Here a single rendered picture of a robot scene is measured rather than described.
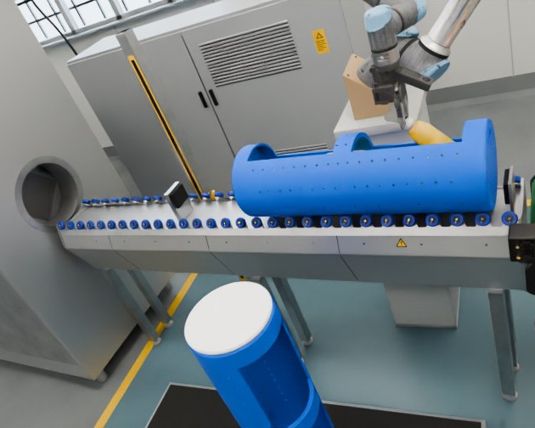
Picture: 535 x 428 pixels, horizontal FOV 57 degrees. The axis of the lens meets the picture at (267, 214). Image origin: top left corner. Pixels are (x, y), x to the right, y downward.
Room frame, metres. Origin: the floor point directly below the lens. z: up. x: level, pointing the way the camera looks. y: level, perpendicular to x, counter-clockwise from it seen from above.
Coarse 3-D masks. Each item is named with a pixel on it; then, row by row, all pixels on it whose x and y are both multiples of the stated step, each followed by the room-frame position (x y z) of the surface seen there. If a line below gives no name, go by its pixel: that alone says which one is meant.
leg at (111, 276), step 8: (104, 272) 2.34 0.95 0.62; (112, 272) 2.36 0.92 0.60; (112, 280) 2.34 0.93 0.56; (120, 280) 2.37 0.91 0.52; (120, 288) 2.34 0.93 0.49; (120, 296) 2.35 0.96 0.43; (128, 296) 2.35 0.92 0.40; (128, 304) 2.34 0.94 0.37; (136, 304) 2.36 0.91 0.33; (136, 312) 2.34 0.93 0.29; (136, 320) 2.36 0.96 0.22; (144, 320) 2.35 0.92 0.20; (144, 328) 2.34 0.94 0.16; (152, 328) 2.36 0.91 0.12; (152, 336) 2.34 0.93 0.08
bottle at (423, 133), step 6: (414, 120) 1.35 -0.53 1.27; (414, 126) 1.33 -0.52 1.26; (420, 126) 1.32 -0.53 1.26; (426, 126) 1.31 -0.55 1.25; (432, 126) 1.32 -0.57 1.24; (414, 132) 1.32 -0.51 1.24; (420, 132) 1.31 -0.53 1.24; (426, 132) 1.30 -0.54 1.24; (432, 132) 1.30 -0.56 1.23; (438, 132) 1.30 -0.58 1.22; (414, 138) 1.32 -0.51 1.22; (420, 138) 1.31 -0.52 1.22; (426, 138) 1.30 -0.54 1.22; (432, 138) 1.29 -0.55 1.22; (438, 138) 1.29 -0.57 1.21; (444, 138) 1.29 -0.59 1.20; (450, 138) 1.29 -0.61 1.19; (420, 144) 1.31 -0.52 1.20; (426, 144) 1.30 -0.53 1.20
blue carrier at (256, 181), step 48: (336, 144) 1.48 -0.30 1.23; (384, 144) 1.55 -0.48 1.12; (432, 144) 1.26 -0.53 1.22; (480, 144) 1.17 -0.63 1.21; (240, 192) 1.62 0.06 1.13; (288, 192) 1.50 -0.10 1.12; (336, 192) 1.39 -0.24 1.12; (384, 192) 1.29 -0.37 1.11; (432, 192) 1.20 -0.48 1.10; (480, 192) 1.12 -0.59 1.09
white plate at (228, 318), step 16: (224, 288) 1.25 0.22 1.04; (240, 288) 1.22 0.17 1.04; (256, 288) 1.19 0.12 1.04; (208, 304) 1.21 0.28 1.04; (224, 304) 1.18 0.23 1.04; (240, 304) 1.15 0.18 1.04; (256, 304) 1.12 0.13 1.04; (272, 304) 1.10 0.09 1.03; (192, 320) 1.17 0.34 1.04; (208, 320) 1.14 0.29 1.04; (224, 320) 1.11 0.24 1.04; (240, 320) 1.08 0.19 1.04; (256, 320) 1.05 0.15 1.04; (192, 336) 1.10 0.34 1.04; (208, 336) 1.07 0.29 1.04; (224, 336) 1.05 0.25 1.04; (240, 336) 1.02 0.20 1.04; (208, 352) 1.01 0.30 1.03; (224, 352) 0.99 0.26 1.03
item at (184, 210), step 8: (176, 184) 2.02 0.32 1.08; (168, 192) 1.98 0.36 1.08; (176, 192) 1.98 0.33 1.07; (184, 192) 2.01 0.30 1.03; (168, 200) 1.97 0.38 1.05; (176, 200) 1.96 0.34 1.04; (184, 200) 1.99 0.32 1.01; (176, 208) 1.96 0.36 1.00; (184, 208) 2.00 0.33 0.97; (192, 208) 2.03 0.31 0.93; (176, 216) 1.97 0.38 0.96; (184, 216) 1.98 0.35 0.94
